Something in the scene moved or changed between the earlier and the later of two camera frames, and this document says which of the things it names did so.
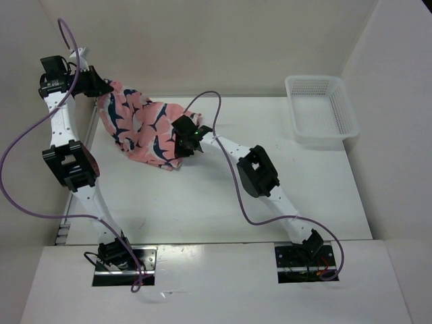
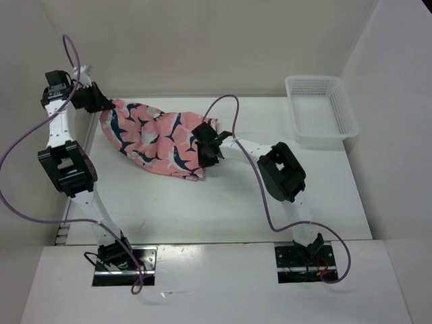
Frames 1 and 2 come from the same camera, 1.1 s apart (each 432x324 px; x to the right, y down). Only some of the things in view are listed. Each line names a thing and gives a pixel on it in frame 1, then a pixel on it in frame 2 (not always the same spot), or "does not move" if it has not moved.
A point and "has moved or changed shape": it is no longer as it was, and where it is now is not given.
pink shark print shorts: (144, 129) has moved or changed shape
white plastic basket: (321, 115) does not move
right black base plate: (304, 262) does not move
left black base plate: (106, 275) does not move
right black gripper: (179, 152) → (204, 162)
